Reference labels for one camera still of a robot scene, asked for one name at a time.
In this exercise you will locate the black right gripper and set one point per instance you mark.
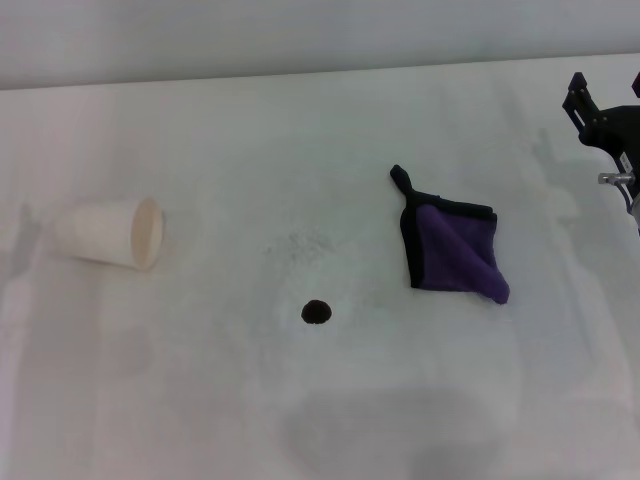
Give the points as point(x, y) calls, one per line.
point(617, 127)

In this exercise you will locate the purple rag with black trim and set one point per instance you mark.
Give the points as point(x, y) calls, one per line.
point(450, 240)

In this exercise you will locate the white paper cup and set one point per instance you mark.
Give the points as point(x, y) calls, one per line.
point(100, 230)

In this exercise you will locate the black water stain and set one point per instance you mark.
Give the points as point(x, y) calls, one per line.
point(316, 312)

